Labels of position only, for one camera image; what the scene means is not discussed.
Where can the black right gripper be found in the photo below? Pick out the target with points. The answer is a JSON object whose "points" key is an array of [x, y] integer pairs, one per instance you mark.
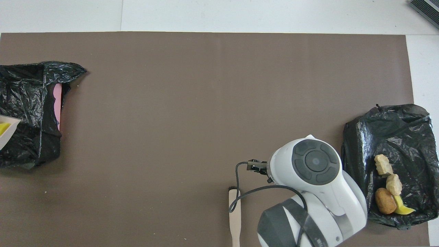
{"points": [[257, 166]]}

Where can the beige hand brush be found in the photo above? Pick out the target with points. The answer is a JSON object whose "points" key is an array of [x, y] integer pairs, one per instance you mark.
{"points": [[235, 219]]}

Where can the golden croissant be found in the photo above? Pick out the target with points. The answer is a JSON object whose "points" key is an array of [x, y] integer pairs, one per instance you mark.
{"points": [[383, 164]]}

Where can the brown bread roll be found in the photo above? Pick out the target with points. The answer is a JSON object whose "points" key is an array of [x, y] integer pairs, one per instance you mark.
{"points": [[385, 201]]}

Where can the tan rock piece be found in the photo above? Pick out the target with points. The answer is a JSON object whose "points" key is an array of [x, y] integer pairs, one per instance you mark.
{"points": [[394, 184]]}

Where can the notched yellow sponge piece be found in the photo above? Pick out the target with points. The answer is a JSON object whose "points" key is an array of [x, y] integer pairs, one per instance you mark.
{"points": [[403, 208]]}

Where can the beige plastic dustpan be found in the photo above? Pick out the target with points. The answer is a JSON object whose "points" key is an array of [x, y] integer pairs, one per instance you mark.
{"points": [[13, 124]]}

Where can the small yellow sponge piece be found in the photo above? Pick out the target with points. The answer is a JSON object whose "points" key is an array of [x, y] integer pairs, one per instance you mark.
{"points": [[3, 128]]}

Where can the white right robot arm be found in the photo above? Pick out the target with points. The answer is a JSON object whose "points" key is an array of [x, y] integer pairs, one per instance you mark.
{"points": [[315, 164]]}

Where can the black trash bag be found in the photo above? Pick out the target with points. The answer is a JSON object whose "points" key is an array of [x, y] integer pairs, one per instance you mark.
{"points": [[387, 137], [31, 103]]}

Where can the pink plastic bin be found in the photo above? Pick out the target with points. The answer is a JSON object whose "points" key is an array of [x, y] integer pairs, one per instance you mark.
{"points": [[57, 106]]}

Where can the brown table mat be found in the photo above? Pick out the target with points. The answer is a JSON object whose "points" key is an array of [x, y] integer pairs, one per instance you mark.
{"points": [[171, 103]]}

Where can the dark ribbed panel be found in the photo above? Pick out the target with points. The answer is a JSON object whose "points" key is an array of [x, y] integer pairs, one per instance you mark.
{"points": [[427, 10]]}

